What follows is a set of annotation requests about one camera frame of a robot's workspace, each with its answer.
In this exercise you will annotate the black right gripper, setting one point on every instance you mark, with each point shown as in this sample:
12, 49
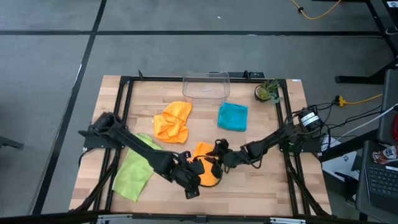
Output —
222, 154

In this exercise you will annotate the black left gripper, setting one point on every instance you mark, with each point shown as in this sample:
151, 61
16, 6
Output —
186, 175

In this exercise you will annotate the orange microfiber towel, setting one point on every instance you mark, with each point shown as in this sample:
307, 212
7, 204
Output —
171, 124
202, 149

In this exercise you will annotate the teal microfiber towel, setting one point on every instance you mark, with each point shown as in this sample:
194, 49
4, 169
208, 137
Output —
232, 116

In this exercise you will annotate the lime green microfiber towel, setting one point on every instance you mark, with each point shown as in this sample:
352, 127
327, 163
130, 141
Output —
133, 174

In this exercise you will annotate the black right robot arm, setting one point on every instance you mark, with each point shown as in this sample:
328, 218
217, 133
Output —
270, 141

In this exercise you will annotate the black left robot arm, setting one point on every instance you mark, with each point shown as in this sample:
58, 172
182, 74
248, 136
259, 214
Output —
136, 143

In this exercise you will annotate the clear plastic bin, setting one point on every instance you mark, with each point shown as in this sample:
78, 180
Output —
205, 93

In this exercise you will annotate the small potted succulent plant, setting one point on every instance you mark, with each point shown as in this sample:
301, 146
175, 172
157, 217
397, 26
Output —
264, 93

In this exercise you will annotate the white box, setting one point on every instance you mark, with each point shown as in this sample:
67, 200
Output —
342, 165

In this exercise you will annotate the dark grey side desk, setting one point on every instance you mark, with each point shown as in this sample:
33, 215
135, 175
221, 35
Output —
362, 186

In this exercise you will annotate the brown snack packet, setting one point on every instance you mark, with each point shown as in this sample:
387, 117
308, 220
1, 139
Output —
385, 154

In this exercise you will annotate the black keyboard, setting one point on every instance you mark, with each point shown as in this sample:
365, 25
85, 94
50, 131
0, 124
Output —
384, 182

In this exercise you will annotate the dark grey panel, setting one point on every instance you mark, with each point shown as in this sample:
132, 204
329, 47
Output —
388, 99

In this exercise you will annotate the red object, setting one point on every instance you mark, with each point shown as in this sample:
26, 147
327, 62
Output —
395, 127

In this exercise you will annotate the black chair base leg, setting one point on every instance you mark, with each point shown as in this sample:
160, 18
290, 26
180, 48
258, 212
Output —
11, 143

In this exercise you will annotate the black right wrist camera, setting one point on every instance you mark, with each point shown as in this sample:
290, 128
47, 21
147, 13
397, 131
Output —
216, 169

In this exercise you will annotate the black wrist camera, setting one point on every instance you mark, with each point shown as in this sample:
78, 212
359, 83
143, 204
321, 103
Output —
216, 169
191, 193

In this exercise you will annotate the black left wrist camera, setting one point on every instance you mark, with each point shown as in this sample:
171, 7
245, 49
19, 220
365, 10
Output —
191, 193

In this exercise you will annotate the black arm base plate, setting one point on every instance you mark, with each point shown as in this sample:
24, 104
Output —
93, 141
311, 147

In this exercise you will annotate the black metal table frame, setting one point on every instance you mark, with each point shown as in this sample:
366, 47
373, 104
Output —
149, 78

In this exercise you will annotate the black front rail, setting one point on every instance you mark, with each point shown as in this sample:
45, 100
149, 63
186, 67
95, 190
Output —
62, 217

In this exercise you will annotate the black desk leg frame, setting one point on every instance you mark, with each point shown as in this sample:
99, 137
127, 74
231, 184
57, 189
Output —
367, 79

